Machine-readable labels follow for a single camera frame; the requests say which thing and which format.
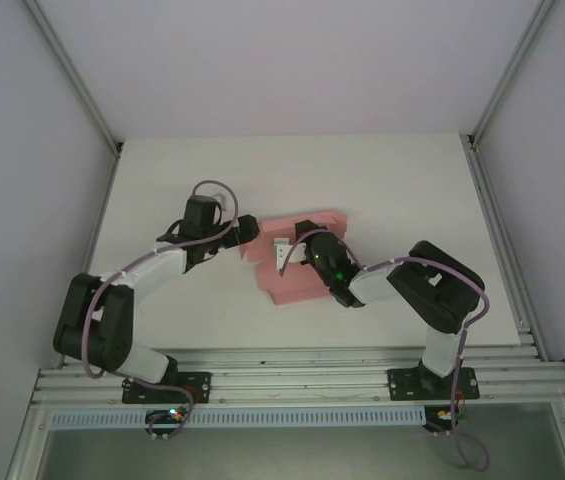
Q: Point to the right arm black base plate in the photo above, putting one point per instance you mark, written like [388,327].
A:
[402,385]

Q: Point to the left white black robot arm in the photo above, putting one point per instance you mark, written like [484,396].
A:
[157,267]

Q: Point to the aluminium side rail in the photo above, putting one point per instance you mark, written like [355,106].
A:
[499,235]
[99,230]

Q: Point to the aluminium frame post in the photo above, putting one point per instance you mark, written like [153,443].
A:
[74,75]
[509,70]

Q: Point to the pink cloth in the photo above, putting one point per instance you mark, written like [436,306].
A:
[282,286]

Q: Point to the aluminium front rail bed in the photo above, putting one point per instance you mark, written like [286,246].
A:
[302,367]

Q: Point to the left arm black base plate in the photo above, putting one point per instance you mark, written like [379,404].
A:
[197,382]

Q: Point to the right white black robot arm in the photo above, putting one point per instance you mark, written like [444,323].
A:
[452,310]

